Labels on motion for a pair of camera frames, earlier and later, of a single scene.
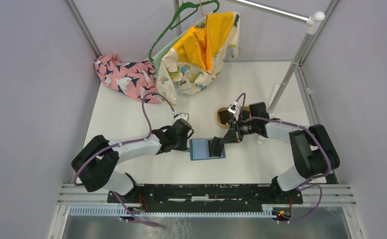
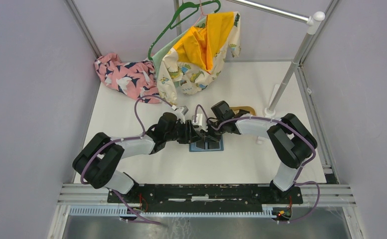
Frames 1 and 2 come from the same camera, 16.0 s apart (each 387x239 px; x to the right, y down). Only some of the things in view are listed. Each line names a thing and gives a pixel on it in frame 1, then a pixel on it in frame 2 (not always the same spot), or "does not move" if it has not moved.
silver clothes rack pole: [312, 20] does not move
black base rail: [205, 195] does not move
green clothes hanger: [195, 5] does not move
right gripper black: [230, 137] to [209, 136]
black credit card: [215, 148] to [200, 144]
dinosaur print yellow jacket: [194, 62] does not move
